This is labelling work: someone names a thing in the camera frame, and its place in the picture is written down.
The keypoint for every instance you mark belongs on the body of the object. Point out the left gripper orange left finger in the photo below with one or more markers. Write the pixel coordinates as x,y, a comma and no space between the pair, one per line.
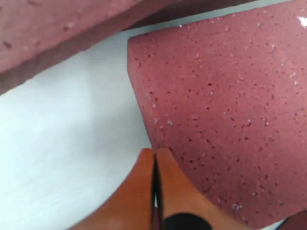
130,207

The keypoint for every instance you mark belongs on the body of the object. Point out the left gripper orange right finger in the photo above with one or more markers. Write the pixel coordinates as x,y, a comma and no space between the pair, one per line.
182,206

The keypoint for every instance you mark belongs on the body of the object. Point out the red brick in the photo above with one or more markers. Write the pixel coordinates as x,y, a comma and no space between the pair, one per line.
228,95
38,34

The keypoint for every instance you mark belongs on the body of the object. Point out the red brick top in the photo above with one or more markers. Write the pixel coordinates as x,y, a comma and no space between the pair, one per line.
38,34

